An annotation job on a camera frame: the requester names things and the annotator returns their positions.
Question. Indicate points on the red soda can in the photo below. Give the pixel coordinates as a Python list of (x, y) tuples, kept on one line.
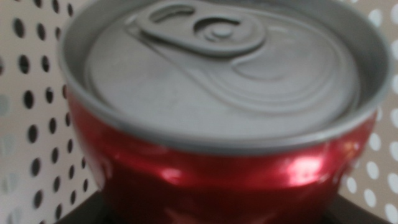
[(217, 109)]

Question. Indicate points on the white perforated plastic basket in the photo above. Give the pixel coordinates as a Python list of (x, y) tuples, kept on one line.
[(18, 124)]

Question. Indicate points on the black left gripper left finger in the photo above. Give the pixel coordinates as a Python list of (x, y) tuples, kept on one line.
[(90, 213)]

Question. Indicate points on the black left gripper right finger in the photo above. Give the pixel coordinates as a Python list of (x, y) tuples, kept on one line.
[(348, 214)]

